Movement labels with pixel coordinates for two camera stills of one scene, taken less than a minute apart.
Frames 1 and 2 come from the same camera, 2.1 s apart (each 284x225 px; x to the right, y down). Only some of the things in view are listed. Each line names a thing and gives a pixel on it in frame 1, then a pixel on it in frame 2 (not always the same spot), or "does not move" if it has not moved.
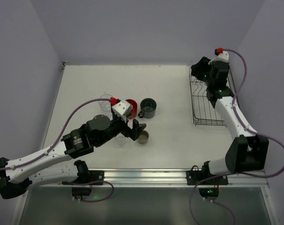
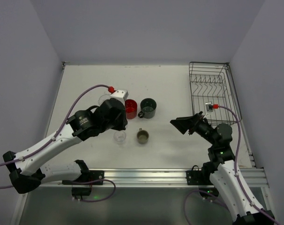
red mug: [133, 113] does not move
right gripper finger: [197, 69] -> [184, 123]
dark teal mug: [148, 107] does not move
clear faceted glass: [105, 105] does not move
